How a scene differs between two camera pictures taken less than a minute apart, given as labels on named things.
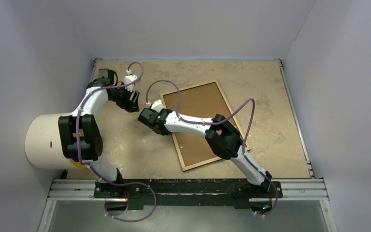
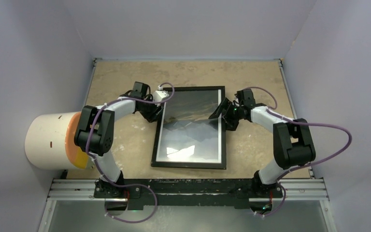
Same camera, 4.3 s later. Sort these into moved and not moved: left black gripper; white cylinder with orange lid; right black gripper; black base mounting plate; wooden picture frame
Moved: wooden picture frame; right black gripper; left black gripper
Not moved: white cylinder with orange lid; black base mounting plate
